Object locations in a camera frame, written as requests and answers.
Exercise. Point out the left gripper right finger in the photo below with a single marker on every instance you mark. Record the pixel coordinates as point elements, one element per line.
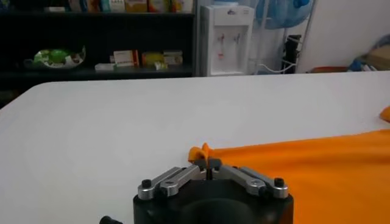
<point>243,179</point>

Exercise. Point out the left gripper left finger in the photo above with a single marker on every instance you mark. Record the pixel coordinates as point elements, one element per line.
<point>179,179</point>

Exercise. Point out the orange t-shirt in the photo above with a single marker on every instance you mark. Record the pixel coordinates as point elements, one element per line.
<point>320,182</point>

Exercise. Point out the pile of grey clothes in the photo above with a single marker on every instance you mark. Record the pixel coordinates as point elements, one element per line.
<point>382,42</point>

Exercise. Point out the small green box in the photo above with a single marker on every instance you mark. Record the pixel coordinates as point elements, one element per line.
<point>160,66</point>

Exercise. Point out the green beige box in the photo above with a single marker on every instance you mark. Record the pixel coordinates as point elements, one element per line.
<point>173,57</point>

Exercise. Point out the yellow green box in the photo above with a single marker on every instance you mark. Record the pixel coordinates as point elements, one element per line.
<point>152,58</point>

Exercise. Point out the wide red white box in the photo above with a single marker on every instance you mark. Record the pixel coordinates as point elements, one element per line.
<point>125,58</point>

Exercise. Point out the white flat box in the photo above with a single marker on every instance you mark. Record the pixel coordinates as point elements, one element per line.
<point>105,67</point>

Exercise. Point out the open red-edged cardboard box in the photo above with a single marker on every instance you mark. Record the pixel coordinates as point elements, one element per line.
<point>329,70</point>

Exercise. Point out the white water dispenser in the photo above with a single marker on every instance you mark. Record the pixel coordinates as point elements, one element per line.
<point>227,39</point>

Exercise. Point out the white metal jug rack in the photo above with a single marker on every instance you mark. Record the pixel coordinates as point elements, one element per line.
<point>306,39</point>

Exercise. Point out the blue bag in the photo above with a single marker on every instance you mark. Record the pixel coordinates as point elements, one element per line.
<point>359,64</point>

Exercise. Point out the black shelving unit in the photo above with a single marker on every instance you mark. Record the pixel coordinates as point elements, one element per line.
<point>91,33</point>

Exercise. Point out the green snack bag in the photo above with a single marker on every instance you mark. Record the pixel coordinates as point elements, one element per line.
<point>58,58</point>

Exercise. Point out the white orange medicine box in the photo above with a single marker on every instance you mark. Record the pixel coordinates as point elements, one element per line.
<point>184,5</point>

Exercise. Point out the red white medicine box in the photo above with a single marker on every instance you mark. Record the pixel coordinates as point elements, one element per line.
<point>160,5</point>

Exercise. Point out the labelled blue water jug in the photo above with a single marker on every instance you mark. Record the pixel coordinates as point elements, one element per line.
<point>226,2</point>

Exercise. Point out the yellow white medicine box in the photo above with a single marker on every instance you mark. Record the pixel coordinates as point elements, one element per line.
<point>135,5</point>

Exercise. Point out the big brown cardboard box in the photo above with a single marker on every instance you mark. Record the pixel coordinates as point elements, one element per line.
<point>379,58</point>

